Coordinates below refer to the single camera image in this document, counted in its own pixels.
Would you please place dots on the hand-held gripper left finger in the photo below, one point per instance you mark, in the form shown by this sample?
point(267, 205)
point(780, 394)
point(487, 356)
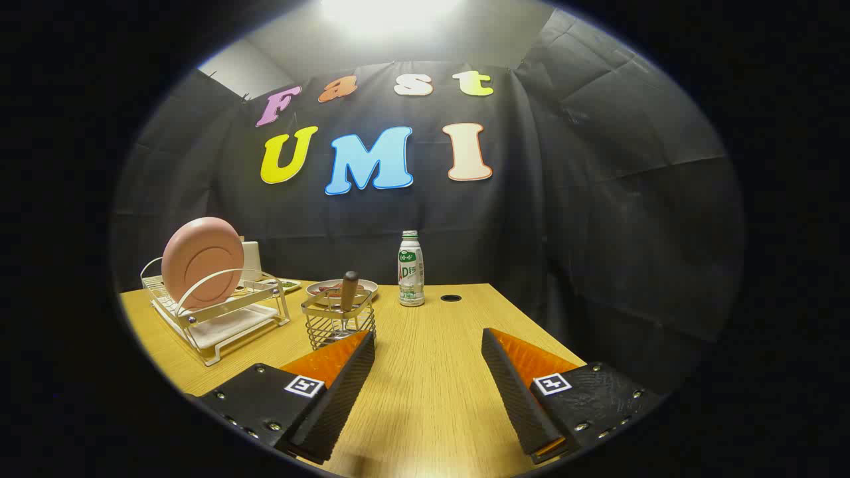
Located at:
point(339, 405)

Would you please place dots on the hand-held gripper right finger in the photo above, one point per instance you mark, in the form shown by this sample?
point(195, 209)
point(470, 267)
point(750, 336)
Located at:
point(521, 405)

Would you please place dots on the pink plate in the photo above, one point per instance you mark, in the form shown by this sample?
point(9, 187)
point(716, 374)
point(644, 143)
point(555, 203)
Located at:
point(199, 262)

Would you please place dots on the beige plate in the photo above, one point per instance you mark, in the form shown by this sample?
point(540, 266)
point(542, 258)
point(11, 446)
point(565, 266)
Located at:
point(368, 287)

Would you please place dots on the white divided dish with beans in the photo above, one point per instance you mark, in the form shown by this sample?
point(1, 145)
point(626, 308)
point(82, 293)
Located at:
point(287, 286)

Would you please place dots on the white drip tray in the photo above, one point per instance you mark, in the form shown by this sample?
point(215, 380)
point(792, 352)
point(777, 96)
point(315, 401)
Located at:
point(229, 328)

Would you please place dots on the white drink bottle green label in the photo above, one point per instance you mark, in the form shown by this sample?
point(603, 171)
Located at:
point(411, 272)

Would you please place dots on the white toaster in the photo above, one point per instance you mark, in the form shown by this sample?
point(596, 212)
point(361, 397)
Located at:
point(252, 262)

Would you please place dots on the black backdrop cloth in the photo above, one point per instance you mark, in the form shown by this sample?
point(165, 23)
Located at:
point(597, 232)

